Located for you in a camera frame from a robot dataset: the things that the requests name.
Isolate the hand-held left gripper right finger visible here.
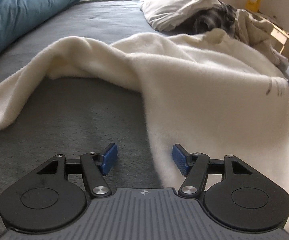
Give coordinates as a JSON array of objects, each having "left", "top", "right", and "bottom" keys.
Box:
[{"left": 172, "top": 144, "right": 255, "bottom": 198}]

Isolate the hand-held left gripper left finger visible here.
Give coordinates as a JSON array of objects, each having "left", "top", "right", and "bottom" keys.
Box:
[{"left": 36, "top": 142, "right": 118, "bottom": 198}]

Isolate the cream fleece sweater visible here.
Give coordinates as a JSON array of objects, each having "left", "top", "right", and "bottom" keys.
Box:
[{"left": 0, "top": 27, "right": 289, "bottom": 235}]

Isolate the light grey shirt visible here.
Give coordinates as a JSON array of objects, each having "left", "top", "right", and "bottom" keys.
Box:
[{"left": 272, "top": 49, "right": 288, "bottom": 68}]

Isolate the light wooden desk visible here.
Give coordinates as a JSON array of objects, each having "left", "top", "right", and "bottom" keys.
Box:
[{"left": 257, "top": 10, "right": 289, "bottom": 65}]

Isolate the grey bed blanket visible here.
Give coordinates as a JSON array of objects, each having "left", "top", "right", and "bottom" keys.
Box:
[{"left": 0, "top": 0, "right": 175, "bottom": 235}]

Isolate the beige linen shirt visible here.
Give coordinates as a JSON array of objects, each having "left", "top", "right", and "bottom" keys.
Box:
[{"left": 234, "top": 9, "right": 275, "bottom": 47}]

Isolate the yellow box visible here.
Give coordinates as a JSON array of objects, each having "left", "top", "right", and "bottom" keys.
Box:
[{"left": 245, "top": 0, "right": 262, "bottom": 12}]

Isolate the dark plaid shirt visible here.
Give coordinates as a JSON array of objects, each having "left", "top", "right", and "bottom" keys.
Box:
[{"left": 182, "top": 1, "right": 237, "bottom": 39}]

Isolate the teal pillow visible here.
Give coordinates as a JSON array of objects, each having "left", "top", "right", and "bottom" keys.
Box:
[{"left": 0, "top": 0, "right": 90, "bottom": 67}]

